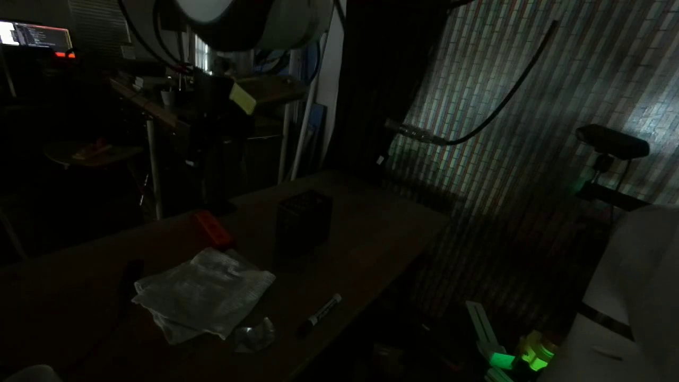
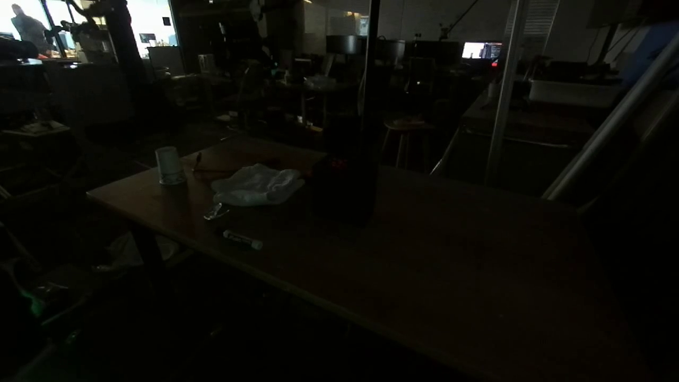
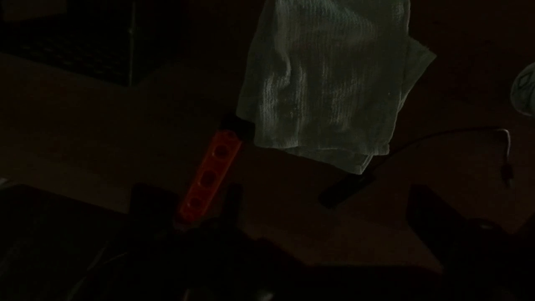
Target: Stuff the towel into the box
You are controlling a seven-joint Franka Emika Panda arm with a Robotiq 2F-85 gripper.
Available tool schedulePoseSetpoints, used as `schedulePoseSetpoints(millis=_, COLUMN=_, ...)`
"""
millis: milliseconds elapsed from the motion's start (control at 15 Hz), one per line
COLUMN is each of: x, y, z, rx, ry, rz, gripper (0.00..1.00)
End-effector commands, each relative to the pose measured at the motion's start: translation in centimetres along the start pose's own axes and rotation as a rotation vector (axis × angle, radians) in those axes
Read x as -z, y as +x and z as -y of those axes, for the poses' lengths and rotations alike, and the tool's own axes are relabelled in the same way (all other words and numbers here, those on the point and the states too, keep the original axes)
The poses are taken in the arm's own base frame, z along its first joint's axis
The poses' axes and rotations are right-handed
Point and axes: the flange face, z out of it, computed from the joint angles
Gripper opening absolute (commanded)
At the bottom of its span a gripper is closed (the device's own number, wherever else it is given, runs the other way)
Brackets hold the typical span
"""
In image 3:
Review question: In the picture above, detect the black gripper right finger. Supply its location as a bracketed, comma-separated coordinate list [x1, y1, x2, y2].
[408, 182, 535, 291]

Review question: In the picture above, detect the thin black cable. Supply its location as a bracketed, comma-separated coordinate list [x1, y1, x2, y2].
[371, 125, 515, 187]

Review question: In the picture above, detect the white cloth towel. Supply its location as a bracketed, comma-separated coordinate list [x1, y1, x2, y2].
[235, 0, 438, 176]

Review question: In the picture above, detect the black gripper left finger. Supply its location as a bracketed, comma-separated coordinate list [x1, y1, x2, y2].
[125, 181, 247, 281]

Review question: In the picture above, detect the black mesh box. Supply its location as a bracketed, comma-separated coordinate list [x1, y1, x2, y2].
[0, 0, 189, 89]

